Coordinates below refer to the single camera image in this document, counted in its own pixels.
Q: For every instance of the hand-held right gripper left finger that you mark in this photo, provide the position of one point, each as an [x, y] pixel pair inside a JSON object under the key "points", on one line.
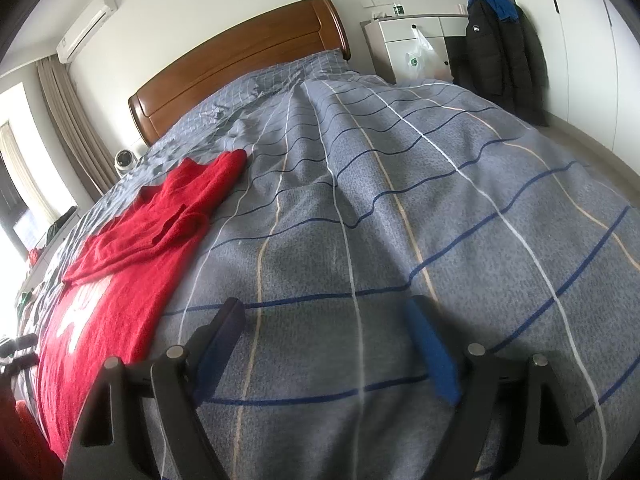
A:
{"points": [[220, 355]]}

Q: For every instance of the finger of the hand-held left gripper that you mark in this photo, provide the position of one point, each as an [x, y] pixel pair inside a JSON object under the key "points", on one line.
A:
{"points": [[20, 362], [22, 341]]}

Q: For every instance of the window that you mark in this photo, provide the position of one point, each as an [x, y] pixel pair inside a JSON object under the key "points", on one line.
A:
{"points": [[20, 160]]}

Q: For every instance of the white wall socket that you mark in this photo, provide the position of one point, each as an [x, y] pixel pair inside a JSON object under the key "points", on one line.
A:
{"points": [[377, 0]]}

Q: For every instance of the green garment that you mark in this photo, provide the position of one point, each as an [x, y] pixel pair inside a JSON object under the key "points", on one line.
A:
{"points": [[25, 300]]}

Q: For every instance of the bed with grey plaid duvet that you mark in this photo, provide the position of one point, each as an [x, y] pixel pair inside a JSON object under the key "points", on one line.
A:
{"points": [[375, 210]]}

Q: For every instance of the blue garment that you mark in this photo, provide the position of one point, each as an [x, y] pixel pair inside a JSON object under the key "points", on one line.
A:
{"points": [[502, 7]]}

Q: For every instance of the white plastic bag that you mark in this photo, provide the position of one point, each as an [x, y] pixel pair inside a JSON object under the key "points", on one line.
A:
{"points": [[417, 60]]}

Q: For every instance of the white air conditioner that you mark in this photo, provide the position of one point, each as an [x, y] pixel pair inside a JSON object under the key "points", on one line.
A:
{"points": [[85, 27]]}

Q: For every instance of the wooden bed headboard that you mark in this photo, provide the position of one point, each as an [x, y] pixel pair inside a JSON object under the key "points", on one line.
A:
{"points": [[240, 55]]}

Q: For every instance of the small red cloth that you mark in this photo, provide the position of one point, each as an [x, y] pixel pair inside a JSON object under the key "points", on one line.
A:
{"points": [[34, 256]]}

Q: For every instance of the red knit sweater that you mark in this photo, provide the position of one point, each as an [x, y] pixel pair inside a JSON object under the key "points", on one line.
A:
{"points": [[110, 300]]}

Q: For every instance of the white dresser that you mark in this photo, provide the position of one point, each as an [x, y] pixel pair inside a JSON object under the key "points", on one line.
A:
{"points": [[395, 40]]}

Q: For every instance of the white wardrobe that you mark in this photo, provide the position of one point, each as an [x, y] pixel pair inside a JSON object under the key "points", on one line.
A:
{"points": [[590, 50]]}

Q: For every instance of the white window-seat drawer cabinet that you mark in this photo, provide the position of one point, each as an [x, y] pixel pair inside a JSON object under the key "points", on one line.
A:
{"points": [[55, 250]]}

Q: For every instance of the small white fan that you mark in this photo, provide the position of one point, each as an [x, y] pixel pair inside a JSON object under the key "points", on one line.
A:
{"points": [[125, 161]]}

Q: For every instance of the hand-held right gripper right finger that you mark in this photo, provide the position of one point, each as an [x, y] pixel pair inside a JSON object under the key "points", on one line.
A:
{"points": [[432, 355]]}

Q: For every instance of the black puffer jacket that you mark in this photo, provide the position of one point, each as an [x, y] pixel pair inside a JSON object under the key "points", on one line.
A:
{"points": [[500, 70]]}

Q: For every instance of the dark green clothes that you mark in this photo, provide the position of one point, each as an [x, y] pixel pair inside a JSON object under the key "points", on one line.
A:
{"points": [[60, 225]]}

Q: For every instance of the beige curtain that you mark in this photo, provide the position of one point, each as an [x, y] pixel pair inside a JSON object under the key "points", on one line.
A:
{"points": [[75, 125]]}

